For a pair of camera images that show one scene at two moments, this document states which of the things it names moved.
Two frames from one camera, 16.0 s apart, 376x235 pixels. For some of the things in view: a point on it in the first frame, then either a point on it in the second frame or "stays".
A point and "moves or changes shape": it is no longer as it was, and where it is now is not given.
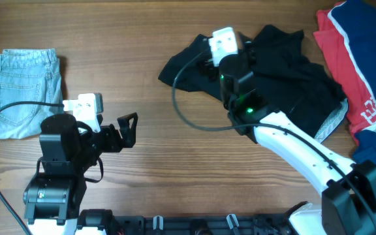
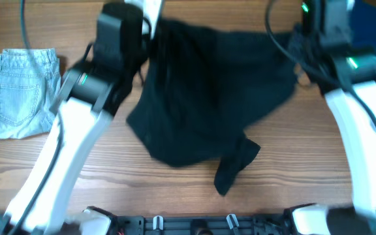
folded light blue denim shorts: x=23 y=75 stays
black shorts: x=288 y=77 moves or changes shape
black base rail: x=202 y=224 stays
